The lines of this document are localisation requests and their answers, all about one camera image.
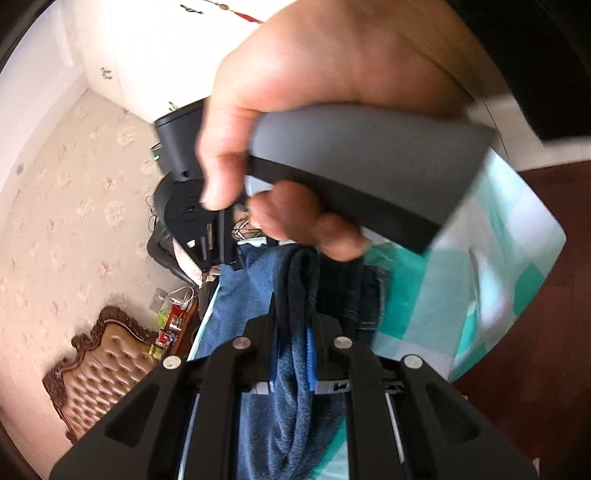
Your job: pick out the wooden nightstand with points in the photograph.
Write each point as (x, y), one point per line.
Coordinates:
(191, 332)

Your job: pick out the blue denim pants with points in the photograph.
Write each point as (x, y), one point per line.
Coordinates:
(295, 415)

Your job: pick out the red hanging ornament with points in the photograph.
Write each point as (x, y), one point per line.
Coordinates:
(249, 18)

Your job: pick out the person's right forearm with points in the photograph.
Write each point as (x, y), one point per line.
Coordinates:
(415, 55)

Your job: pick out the black sofa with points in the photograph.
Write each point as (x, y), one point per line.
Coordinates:
(161, 249)

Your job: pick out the person's right hand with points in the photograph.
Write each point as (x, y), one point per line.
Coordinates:
(286, 69)

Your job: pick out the teal checked tablecloth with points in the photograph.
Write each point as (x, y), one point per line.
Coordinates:
(461, 300)

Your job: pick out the large pink pillow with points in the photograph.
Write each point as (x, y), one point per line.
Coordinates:
(187, 265)

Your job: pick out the brown tufted headboard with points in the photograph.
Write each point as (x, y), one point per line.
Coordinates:
(106, 369)

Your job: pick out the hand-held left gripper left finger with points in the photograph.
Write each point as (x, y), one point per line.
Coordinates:
(261, 337)

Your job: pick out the grey wall socket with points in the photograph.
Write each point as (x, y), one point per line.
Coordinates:
(158, 300)

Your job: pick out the small wall hook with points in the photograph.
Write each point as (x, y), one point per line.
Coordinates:
(106, 73)
(172, 105)

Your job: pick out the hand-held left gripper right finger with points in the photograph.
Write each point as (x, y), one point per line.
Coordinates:
(311, 360)

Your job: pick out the colourful bottles and packets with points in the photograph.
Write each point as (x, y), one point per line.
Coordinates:
(173, 323)

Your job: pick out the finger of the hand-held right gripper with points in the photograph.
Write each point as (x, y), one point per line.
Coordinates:
(229, 240)

